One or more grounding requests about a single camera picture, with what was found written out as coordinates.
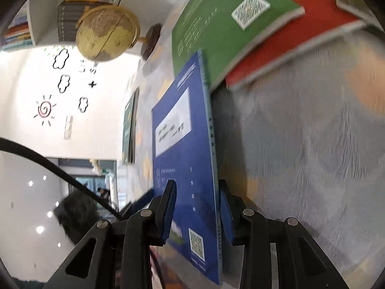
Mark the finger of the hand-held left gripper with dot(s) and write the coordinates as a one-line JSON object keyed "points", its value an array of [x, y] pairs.
{"points": [[140, 201]]}

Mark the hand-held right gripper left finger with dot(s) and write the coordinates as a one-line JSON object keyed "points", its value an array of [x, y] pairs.
{"points": [[168, 213]]}

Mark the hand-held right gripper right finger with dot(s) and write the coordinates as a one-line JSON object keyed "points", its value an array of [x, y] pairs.
{"points": [[227, 216]]}

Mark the blue book with white label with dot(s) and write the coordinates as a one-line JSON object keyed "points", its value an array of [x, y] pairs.
{"points": [[186, 162]]}

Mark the green book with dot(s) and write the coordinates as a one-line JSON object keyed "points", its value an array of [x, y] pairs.
{"points": [[216, 21]]}

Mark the red book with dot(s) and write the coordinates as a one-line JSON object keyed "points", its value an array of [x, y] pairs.
{"points": [[306, 27]]}

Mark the row of black books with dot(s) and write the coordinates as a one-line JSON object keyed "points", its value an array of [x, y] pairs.
{"points": [[67, 21]]}

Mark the row of colourful books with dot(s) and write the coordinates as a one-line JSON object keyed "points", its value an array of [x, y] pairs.
{"points": [[18, 30]]}

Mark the glass door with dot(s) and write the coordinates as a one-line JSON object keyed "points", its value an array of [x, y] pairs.
{"points": [[99, 183]]}

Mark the dark fuzzy shape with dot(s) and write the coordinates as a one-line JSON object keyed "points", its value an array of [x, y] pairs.
{"points": [[78, 216]]}

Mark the antique yellow globe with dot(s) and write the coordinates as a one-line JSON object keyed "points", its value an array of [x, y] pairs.
{"points": [[102, 33]]}

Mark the white bookshelf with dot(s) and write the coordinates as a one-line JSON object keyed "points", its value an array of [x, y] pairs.
{"points": [[42, 24]]}

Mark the white wall switch panel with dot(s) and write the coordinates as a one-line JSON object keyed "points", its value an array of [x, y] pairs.
{"points": [[68, 128]]}

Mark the black cloud wall decal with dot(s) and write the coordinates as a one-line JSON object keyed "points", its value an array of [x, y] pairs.
{"points": [[61, 58], [83, 104], [63, 83]]}

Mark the black star wall decal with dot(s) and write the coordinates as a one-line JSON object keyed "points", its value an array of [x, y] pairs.
{"points": [[92, 84]]}

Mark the red sun wall decal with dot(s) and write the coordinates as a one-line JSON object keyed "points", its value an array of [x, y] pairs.
{"points": [[45, 109]]}

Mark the lettering wall decal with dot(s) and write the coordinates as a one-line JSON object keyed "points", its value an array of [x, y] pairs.
{"points": [[87, 67]]}

